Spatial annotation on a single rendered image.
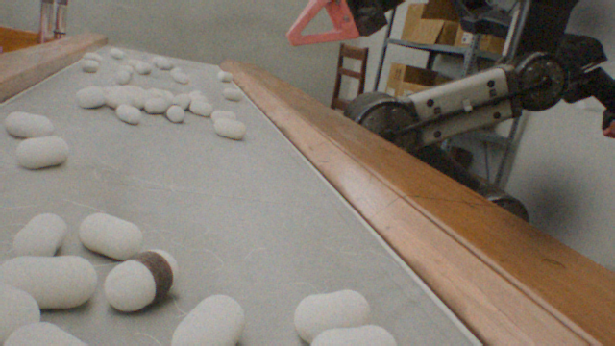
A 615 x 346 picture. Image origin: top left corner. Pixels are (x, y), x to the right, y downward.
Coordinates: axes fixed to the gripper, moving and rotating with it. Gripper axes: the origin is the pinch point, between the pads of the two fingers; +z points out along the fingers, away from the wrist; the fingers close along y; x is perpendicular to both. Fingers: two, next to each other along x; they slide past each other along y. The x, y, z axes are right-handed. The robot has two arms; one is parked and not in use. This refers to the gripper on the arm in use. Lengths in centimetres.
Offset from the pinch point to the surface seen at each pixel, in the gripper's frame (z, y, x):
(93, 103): 23.3, -0.4, -4.6
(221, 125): 12.6, 4.6, 3.6
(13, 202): 24.5, 29.9, -4.1
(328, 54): -112, -454, 96
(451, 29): -128, -222, 72
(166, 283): 17.6, 40.6, 0.3
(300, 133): 5.0, 1.2, 10.0
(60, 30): 32, -65, -16
